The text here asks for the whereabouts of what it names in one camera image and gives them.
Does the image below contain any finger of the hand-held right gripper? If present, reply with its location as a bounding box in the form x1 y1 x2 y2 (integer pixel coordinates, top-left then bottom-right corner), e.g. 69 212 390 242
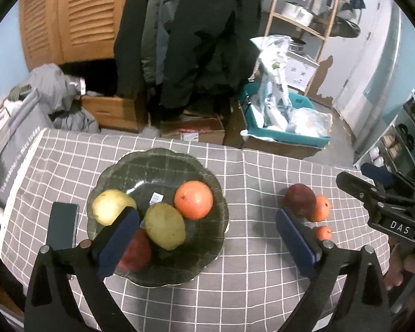
335 172 415 212
360 162 415 194

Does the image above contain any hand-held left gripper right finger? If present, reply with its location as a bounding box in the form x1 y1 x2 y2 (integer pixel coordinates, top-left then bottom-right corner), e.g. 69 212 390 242
276 208 391 332

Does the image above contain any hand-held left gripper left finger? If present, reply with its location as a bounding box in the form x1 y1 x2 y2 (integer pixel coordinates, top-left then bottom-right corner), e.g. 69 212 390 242
24 206 141 332

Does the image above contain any red apple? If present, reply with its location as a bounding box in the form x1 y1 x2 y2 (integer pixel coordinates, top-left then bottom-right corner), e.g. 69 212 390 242
284 183 317 219
116 228 153 273

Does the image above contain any small tangerine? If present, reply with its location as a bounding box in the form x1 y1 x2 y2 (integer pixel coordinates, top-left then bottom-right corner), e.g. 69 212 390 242
314 225 334 243

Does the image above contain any large orange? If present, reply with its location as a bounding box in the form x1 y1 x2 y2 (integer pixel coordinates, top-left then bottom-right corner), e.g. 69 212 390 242
173 180 214 221
309 195 333 223

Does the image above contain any dark green glass plate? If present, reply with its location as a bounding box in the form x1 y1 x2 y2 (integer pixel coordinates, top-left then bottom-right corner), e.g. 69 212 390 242
86 147 230 288

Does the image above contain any person's right hand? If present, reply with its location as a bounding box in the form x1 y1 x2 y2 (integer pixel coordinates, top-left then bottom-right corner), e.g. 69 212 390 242
383 243 415 291

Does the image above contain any shoe rack with shoes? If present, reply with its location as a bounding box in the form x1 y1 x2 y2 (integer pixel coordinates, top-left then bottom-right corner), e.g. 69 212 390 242
361 86 415 168

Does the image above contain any black smartphone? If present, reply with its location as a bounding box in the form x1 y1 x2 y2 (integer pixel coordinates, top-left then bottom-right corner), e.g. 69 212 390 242
45 202 80 250

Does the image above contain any teal plastic crate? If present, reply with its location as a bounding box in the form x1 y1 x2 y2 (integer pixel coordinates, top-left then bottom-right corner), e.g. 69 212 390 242
238 82 332 148

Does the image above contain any grey checked tablecloth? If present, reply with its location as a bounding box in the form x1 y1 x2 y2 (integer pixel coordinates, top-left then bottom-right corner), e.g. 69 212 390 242
0 128 395 332

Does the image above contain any clear plastic bag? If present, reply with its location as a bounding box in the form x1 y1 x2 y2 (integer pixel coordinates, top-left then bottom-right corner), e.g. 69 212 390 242
286 107 333 138

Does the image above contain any large cardboard box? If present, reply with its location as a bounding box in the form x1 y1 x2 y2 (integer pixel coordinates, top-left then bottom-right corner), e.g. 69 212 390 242
240 129 324 160

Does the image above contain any grey pipe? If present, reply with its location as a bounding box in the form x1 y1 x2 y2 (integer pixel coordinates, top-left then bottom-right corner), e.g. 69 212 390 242
351 5 407 153

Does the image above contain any white patterned bin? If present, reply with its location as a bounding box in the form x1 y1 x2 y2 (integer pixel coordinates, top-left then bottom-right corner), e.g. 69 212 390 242
285 50 321 93

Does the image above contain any white rice bag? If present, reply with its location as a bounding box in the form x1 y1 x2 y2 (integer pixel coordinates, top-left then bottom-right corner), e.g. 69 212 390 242
250 35 293 133

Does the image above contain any small cardboard box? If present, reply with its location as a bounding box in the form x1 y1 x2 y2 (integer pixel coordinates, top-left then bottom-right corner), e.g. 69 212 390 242
160 116 226 145

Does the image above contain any wooden drawer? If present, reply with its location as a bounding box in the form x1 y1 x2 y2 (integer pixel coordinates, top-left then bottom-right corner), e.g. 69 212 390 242
80 95 148 133

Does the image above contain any pale blue door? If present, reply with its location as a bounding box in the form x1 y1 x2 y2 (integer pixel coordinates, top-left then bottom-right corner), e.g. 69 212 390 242
332 0 402 112

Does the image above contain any grey laundry bag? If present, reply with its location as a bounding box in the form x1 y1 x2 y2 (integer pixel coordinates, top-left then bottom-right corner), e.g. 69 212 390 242
0 90 56 209

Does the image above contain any grey-green hanging bag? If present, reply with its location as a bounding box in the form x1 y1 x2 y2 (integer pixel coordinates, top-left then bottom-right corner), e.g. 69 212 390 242
313 6 361 39

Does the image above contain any steel steamer pot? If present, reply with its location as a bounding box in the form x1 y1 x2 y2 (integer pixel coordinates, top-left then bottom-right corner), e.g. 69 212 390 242
287 36 307 55

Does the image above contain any wooden shelf rack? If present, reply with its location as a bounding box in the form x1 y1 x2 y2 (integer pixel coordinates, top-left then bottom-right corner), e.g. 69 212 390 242
263 0 341 96

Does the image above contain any pile of grey clothes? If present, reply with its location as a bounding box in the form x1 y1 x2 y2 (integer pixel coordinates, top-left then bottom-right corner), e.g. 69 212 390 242
27 64 101 133

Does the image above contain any olive green garment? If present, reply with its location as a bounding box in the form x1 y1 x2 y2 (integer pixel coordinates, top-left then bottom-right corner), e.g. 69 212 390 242
8 84 32 100

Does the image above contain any olive green coat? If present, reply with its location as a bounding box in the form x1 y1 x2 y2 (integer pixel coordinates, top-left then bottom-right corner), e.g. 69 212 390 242
141 0 167 84

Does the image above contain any black jacket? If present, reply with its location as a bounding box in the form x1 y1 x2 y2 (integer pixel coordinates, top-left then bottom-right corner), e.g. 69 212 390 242
113 0 153 100

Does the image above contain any black hooded coat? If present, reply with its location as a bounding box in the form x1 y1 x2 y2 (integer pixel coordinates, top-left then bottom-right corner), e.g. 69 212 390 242
159 0 262 110

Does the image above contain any wooden louvered wardrobe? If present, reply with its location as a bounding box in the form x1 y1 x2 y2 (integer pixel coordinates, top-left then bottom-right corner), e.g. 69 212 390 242
19 0 126 72

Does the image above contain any grey coat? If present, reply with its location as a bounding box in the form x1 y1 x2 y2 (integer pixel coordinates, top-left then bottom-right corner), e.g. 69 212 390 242
155 0 188 88

